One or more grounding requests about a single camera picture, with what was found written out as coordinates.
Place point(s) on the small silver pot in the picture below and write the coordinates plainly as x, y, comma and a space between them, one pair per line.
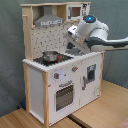
50, 56

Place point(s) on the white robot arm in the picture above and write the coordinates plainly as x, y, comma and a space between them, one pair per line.
90, 35

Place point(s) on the wooden toy kitchen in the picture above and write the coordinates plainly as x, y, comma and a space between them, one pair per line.
40, 84

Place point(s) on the right red stove knob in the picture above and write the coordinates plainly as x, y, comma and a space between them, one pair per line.
74, 69

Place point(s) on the red stove knob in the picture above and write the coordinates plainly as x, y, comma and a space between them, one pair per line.
56, 75
74, 69

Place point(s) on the left red stove knob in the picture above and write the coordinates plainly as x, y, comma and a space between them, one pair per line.
56, 75

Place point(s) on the black toy stovetop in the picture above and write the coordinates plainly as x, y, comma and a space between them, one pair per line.
60, 58

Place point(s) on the grey ice dispenser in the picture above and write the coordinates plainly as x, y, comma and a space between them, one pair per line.
91, 73

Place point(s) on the toy oven door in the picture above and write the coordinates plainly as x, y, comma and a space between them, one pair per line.
64, 96

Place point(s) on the grey range hood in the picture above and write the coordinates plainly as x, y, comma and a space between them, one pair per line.
48, 18

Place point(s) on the toy microwave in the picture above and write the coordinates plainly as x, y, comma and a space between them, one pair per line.
77, 11

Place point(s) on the grey cupboard door handle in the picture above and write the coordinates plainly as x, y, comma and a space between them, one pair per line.
84, 83

